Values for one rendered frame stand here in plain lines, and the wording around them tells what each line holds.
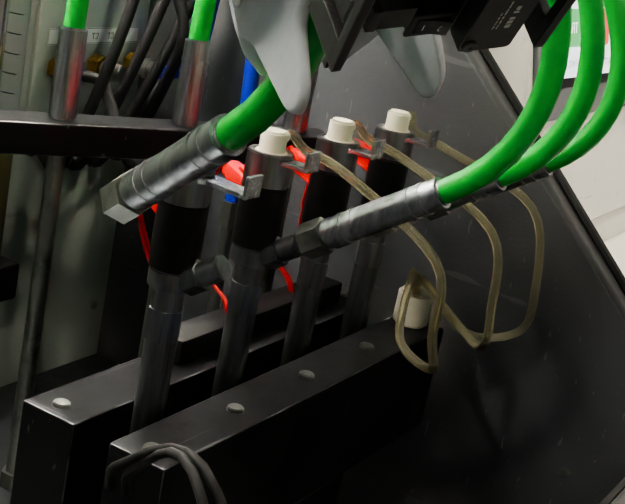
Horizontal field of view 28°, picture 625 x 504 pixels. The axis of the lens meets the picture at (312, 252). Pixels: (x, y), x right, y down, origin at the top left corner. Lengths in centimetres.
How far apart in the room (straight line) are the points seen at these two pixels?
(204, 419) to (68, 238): 39
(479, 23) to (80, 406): 41
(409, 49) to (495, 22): 8
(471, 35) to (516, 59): 69
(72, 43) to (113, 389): 22
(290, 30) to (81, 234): 69
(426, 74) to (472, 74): 49
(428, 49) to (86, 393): 36
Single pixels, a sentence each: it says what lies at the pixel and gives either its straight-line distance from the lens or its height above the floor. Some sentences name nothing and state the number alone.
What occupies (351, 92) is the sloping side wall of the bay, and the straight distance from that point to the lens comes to 97.
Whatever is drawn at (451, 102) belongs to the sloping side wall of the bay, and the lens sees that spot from 93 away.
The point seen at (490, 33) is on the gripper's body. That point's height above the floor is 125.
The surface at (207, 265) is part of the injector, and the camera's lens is 67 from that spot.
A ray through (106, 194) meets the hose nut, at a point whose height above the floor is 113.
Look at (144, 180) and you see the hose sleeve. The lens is 54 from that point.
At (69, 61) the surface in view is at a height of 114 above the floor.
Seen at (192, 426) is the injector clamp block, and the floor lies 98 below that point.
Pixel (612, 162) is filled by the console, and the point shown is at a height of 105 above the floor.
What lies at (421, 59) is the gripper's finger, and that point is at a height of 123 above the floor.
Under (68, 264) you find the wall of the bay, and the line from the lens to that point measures 108.
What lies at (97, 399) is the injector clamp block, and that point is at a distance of 72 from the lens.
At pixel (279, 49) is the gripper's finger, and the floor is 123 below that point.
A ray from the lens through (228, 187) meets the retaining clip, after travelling 65.
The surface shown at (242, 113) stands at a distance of 48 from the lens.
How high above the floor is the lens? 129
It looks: 17 degrees down
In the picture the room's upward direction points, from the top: 11 degrees clockwise
